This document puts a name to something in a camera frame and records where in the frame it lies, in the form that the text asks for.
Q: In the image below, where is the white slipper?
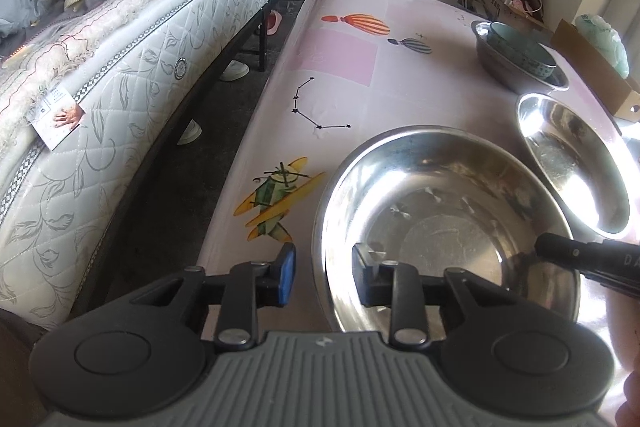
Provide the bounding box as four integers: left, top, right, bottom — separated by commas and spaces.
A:
176, 118, 203, 146
219, 60, 251, 82

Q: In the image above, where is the large stainless steel plate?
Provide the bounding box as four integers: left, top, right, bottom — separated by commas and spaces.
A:
312, 125, 583, 339

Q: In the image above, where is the small cardboard box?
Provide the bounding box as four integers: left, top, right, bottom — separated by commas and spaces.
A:
469, 0, 552, 34

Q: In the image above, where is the person's right hand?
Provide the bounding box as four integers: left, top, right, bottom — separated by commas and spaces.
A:
606, 289, 640, 427

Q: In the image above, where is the stainless steel bowl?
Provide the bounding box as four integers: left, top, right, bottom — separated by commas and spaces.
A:
471, 21, 571, 94

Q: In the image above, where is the white quilted mattress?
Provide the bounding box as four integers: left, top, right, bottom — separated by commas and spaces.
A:
0, 0, 322, 333

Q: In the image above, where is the long cardboard box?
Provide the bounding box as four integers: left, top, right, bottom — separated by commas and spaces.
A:
549, 18, 640, 124

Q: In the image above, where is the green plastic bag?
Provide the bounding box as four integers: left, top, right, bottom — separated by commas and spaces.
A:
574, 13, 632, 78

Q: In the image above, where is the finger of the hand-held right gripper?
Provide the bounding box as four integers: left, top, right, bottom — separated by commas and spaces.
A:
534, 232, 589, 276

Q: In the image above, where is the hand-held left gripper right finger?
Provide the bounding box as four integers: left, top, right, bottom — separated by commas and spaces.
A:
352, 242, 516, 350

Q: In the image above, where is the teal ceramic bowl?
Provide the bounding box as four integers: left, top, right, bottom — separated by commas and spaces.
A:
486, 22, 557, 80

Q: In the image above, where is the pink slipper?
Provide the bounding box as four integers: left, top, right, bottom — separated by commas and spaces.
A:
256, 11, 282, 38

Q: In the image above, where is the mattress label tag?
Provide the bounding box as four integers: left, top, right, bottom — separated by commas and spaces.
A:
25, 103, 84, 152

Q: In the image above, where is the medium stainless steel plate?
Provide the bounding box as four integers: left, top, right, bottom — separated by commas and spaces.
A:
515, 93, 632, 236

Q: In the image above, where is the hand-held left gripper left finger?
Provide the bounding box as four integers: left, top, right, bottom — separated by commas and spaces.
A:
127, 243, 297, 354

